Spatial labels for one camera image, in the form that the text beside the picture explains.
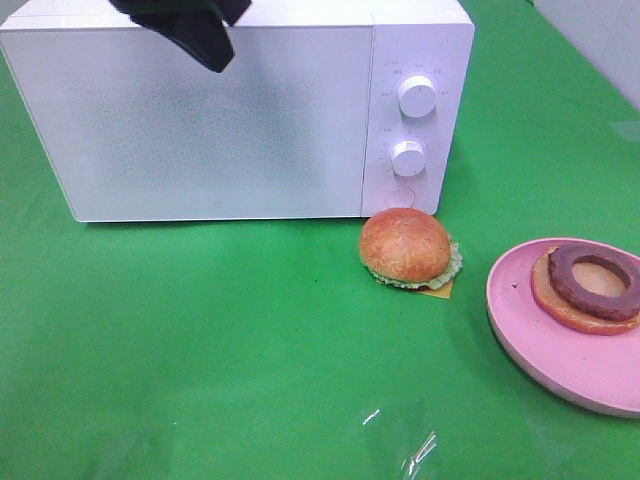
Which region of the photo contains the round door release button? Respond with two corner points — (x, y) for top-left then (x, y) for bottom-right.
(385, 186), (415, 208)

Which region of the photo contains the burger with lettuce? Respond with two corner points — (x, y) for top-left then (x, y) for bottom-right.
(358, 207), (463, 299)

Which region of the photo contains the white round knob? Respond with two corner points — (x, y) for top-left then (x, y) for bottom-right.
(390, 140), (427, 177)
(398, 74), (437, 118)

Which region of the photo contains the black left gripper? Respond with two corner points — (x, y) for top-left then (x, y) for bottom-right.
(110, 0), (252, 73)

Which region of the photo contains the pink round plate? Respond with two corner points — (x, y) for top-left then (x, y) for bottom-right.
(486, 237), (639, 419)

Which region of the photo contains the green table cloth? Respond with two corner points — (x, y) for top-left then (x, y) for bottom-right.
(1, 1), (639, 479)

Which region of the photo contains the white microwave oven body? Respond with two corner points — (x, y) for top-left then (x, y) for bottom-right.
(1, 1), (474, 217)

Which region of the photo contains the white microwave door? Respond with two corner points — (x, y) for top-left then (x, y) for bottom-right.
(1, 27), (373, 222)

